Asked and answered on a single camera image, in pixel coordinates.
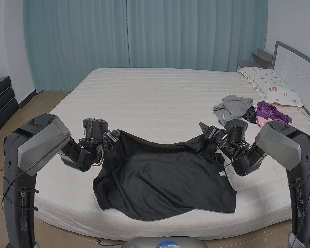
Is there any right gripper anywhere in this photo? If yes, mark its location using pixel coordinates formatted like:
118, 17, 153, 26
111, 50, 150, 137
199, 122, 227, 146

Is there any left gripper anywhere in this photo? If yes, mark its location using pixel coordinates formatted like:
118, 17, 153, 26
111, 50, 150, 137
105, 129, 121, 150

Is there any black T-shirt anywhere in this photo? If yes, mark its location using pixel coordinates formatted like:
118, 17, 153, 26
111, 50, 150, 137
92, 129, 237, 221

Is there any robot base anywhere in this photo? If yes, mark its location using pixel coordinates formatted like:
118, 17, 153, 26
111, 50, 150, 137
121, 237, 204, 248

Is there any bed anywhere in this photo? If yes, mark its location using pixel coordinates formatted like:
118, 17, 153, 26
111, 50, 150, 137
34, 41, 310, 242

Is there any grey garment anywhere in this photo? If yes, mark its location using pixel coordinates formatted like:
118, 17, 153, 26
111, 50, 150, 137
213, 95, 254, 125

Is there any black garment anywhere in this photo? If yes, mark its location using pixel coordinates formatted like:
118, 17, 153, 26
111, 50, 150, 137
242, 105, 257, 125

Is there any pink garment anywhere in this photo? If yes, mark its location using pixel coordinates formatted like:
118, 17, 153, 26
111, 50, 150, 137
256, 116, 270, 128

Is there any purple garment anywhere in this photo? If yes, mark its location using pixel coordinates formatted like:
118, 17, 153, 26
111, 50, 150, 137
256, 101, 292, 125

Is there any white printed pillow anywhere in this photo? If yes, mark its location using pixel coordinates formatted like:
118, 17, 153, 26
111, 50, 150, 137
238, 67, 305, 106

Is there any grey bedside table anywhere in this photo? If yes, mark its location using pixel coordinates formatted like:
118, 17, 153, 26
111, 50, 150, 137
238, 48, 273, 69

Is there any blue-green curtain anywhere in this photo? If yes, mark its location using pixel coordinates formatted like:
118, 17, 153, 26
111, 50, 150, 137
23, 0, 131, 94
126, 0, 269, 73

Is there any black chest of drawers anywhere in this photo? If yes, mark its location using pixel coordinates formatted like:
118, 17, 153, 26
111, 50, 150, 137
0, 76, 18, 141

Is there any black cable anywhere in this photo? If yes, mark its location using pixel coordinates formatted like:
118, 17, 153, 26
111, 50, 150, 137
96, 238, 124, 248

